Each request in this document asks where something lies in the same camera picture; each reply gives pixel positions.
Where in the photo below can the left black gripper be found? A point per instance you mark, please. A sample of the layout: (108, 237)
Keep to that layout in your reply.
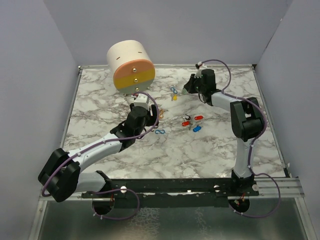
(153, 119)

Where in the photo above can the blue key tag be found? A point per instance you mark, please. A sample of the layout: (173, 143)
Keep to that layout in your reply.
(197, 128)

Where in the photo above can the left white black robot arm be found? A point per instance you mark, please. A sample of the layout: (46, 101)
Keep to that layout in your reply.
(61, 173)

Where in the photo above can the round three-drawer storage box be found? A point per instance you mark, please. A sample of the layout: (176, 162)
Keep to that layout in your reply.
(132, 69)

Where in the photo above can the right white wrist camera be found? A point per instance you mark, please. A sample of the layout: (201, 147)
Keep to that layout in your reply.
(200, 67)

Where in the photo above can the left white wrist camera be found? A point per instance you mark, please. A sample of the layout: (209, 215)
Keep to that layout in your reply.
(142, 100)

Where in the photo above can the red key tag right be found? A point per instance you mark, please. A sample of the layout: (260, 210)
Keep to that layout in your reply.
(199, 117)

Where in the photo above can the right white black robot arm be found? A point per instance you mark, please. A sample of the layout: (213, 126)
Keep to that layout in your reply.
(248, 121)

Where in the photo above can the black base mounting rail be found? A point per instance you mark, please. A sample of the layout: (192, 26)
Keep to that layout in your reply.
(171, 192)

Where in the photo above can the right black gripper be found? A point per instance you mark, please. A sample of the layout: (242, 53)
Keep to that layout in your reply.
(188, 85)

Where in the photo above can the blue s carabiner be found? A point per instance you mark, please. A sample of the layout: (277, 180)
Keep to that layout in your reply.
(160, 131)
(173, 90)

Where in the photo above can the red key tag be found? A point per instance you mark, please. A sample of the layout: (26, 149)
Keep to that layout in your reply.
(199, 117)
(185, 123)

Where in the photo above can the orange S carabiner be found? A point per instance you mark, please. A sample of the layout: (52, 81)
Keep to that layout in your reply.
(161, 114)

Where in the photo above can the green key tag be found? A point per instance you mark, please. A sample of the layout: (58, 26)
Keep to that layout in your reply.
(184, 92)

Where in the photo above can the red key tag left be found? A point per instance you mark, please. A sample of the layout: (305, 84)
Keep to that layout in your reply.
(185, 123)

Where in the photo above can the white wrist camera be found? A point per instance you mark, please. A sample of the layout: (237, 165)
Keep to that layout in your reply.
(142, 100)
(200, 67)

